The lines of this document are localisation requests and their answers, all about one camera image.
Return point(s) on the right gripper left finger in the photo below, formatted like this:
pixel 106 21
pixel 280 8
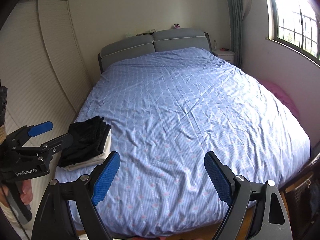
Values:
pixel 102 177

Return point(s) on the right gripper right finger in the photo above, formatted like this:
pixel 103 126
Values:
pixel 221 176

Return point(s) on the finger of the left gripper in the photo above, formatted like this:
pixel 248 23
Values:
pixel 39 129
pixel 57 144

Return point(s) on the black pants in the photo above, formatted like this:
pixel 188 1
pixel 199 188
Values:
pixel 88 141

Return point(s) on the person's left hand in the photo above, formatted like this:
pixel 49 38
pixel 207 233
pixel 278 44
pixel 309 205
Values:
pixel 26 192

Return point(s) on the folded cream garment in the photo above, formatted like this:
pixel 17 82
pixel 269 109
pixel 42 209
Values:
pixel 97 160

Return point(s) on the white louvered wardrobe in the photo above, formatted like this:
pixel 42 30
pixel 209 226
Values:
pixel 42 68

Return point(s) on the dark wicker basket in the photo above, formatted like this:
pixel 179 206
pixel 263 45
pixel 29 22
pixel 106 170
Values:
pixel 302 197

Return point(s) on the blue floral striped bedsheet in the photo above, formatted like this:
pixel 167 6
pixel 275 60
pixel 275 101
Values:
pixel 166 111

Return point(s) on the pink blanket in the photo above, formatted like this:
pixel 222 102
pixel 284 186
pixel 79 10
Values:
pixel 282 96

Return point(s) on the white bedside table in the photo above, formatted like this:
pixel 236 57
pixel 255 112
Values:
pixel 226 55

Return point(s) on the grey padded headboard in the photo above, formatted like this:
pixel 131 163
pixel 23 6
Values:
pixel 164 40

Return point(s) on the window with grille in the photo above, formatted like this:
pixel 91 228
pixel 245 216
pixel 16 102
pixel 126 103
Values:
pixel 295 24

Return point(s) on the green curtain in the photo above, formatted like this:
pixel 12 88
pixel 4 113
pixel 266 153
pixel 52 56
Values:
pixel 235 16

